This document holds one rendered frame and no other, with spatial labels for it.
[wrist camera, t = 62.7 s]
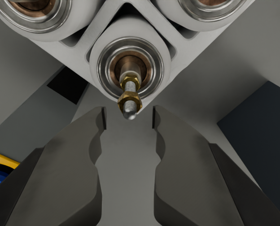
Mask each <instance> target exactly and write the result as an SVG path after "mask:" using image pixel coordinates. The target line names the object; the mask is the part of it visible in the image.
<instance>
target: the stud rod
mask: <svg viewBox="0 0 280 226"><path fill-rule="evenodd" d="M125 91H133V92H136V85H135V83H134V82H132V81H128V82H127V83H126V84H125ZM123 116H124V118H125V119H127V120H132V119H134V118H135V117H136V116H137V111H136V103H135V102H134V101H132V100H128V101H126V102H125V103H124V105H123Z"/></svg>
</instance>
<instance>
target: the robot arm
mask: <svg viewBox="0 0 280 226"><path fill-rule="evenodd" d="M106 118H107V112H106V107H103V106H98V107H95V108H93V109H92V110H90V111H88V112H87V113H85V114H84V115H82V116H81V117H79V118H78V119H76V120H75V121H73V122H72V123H70V124H69V125H67V126H66V127H65V128H63V129H62V130H61V131H59V132H58V133H57V134H56V135H55V136H54V137H53V138H52V139H51V140H50V141H49V142H48V143H47V144H46V145H45V146H44V147H43V148H35V149H34V150H33V151H32V152H31V153H30V154H29V155H28V156H27V157H26V158H25V159H24V160H23V161H22V162H21V163H20V164H19V165H18V166H17V167H16V168H15V169H14V170H13V171H12V172H11V173H10V174H9V175H8V176H7V177H6V178H5V179H4V180H3V181H2V182H1V183H0V226H96V225H97V224H98V223H99V221H100V219H101V212H102V192H101V185H100V180H99V175H98V170H97V168H96V167H95V163H96V161H97V159H98V158H99V156H100V155H101V153H102V149H101V141H100V136H101V134H102V133H103V132H104V130H106ZM152 129H154V130H155V131H156V133H157V140H156V153H157V154H158V155H159V157H160V159H161V162H160V163H159V164H158V165H157V167H156V170H155V184H154V217H155V219H156V221H157V222H158V223H159V224H161V225H162V226H280V211H279V210H278V208H277V207H276V206H275V205H274V204H273V202H272V201H271V200H270V199H269V198H268V197H267V196H266V194H265V193H264V192H263V191H262V190H261V189H260V188H259V187H258V186H257V185H256V184H255V183H254V182H253V181H252V180H251V179H250V178H249V177H248V176H247V175H246V173H245V172H244V171H243V170H242V169H241V168H240V167H239V166H238V165H237V164H236V163H235V162H234V161H233V160H232V159H231V158H230V157H229V156H228V155H227V154H226V153H225V152H224V151H223V150H222V149H221V148H220V147H219V146H218V145H217V144H216V143H210V142H209V141H208V140H207V139H206V138H205V137H204V136H203V135H202V134H201V133H200V132H199V131H198V130H196V129H195V128H194V127H193V126H191V125H190V124H188V123H187V122H186V121H184V120H183V119H181V118H180V117H178V116H176V115H175V114H173V113H172V112H170V111H169V110H167V109H166V108H164V107H162V106H160V105H155V106H153V116H152Z"/></svg>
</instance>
